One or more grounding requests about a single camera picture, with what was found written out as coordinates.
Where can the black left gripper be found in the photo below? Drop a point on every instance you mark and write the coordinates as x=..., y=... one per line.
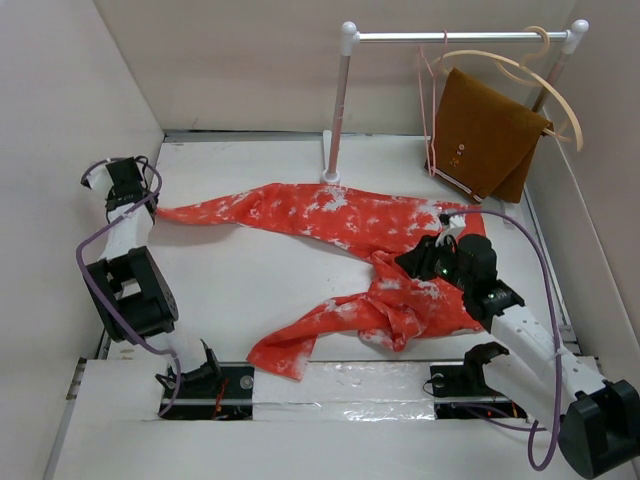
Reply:
x=112, y=195

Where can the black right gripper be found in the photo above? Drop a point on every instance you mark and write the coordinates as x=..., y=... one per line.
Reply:
x=418, y=259

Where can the orange tie-dye trousers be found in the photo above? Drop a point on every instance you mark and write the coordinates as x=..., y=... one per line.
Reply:
x=373, y=227

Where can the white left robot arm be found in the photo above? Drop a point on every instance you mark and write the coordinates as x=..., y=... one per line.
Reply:
x=132, y=297

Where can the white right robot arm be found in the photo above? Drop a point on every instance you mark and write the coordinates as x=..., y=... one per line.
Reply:
x=593, y=421

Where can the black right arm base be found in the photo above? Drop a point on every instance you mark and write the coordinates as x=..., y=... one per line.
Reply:
x=459, y=390

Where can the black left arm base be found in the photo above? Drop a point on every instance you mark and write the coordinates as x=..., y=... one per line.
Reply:
x=214, y=391

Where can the brown folded trousers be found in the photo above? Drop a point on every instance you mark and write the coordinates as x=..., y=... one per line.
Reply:
x=484, y=141

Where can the beige wooden hanger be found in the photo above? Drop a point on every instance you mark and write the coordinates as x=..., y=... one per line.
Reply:
x=519, y=72

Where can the white clothes rack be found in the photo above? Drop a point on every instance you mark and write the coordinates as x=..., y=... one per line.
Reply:
x=375, y=142

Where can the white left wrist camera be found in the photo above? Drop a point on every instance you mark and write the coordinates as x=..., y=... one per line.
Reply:
x=97, y=178

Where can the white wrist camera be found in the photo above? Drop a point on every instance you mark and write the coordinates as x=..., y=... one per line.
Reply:
x=452, y=225
x=97, y=178

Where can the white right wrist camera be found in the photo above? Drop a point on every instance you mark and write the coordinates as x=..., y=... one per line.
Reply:
x=452, y=225

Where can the pink wire hanger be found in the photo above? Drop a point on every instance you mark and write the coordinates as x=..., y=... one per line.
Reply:
x=427, y=75

